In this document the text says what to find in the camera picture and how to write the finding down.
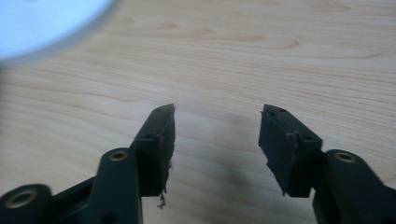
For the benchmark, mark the white round plate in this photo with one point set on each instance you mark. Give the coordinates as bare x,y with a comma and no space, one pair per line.
40,21

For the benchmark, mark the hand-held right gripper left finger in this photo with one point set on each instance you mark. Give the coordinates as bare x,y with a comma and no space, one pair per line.
154,155

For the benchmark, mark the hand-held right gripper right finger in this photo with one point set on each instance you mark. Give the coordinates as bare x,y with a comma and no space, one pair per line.
286,155

